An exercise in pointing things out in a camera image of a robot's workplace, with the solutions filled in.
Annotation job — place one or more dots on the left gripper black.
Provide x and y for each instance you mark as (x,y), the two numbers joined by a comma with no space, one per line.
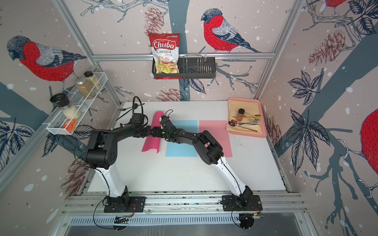
(148,128)

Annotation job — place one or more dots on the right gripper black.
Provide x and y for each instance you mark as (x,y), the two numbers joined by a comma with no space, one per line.
(157,132)

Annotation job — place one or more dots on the magenta paper sheet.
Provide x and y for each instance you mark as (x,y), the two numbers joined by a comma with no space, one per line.
(153,142)

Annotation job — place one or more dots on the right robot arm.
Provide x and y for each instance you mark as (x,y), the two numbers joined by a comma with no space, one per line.
(211,153)

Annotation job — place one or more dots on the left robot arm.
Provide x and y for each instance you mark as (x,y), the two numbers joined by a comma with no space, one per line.
(101,155)

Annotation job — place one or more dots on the light blue paper sheet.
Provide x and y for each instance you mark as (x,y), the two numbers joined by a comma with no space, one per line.
(182,150)

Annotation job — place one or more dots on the light pink paper sheet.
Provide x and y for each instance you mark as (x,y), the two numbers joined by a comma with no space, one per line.
(218,130)

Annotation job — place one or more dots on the iridescent rainbow spoon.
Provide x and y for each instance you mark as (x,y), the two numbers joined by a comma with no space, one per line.
(236,123)

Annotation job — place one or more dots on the small red box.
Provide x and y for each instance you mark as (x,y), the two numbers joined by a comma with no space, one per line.
(70,125)

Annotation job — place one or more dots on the tan spice bottle front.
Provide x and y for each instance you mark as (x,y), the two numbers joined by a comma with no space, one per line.
(85,88)

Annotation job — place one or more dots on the tan spice bottle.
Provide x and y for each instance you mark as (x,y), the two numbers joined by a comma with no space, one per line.
(93,80)
(85,88)

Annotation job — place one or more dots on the black lid grinder jar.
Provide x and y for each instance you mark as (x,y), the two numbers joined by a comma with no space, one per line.
(70,111)

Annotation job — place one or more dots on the red pepper spice jar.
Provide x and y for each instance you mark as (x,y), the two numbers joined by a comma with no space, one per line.
(240,114)

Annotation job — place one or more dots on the tan spice bottle rear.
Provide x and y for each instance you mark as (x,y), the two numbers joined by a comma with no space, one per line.
(93,80)

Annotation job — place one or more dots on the pink plastic tray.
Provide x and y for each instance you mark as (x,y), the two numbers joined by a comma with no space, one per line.
(246,117)

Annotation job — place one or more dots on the Chuba cassava chips bag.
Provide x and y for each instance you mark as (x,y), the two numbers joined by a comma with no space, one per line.
(165,50)

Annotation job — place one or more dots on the silver spoon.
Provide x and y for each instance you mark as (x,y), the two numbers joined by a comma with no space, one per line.
(254,121)

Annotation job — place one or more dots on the black wire wall basket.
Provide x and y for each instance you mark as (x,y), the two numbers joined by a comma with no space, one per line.
(200,67)

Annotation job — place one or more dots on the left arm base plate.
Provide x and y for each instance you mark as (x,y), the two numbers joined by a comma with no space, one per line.
(129,204)

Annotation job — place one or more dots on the clear acrylic wall shelf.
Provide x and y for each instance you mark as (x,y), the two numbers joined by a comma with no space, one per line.
(55,125)

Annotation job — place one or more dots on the gold spoon cream handle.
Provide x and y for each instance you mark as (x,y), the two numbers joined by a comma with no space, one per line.
(257,116)

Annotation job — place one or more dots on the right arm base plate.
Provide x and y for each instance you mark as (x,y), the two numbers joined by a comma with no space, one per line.
(234,203)

